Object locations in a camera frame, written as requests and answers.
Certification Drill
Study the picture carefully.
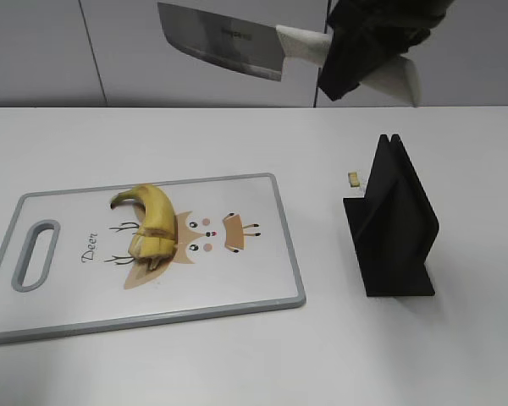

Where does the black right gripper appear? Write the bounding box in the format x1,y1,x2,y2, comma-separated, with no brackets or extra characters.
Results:
317,0,452,102

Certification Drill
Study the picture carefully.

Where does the steel cleaver white handle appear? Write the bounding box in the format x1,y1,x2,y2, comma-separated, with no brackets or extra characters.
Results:
157,2,422,107

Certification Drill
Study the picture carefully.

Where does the yellow banana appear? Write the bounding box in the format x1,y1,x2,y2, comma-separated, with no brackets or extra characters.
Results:
110,184,176,240

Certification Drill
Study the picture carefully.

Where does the cut banana end piece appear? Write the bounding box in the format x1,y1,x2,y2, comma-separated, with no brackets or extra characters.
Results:
128,232,175,271

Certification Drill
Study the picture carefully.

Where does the small banana piece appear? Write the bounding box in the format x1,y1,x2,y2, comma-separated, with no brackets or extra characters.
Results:
348,172,361,188

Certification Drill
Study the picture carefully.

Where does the black knife stand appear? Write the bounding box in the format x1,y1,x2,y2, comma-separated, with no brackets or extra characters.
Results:
343,134,439,297

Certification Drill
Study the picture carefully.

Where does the white grey-rimmed cutting board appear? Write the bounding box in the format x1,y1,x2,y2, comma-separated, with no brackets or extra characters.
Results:
0,173,306,345

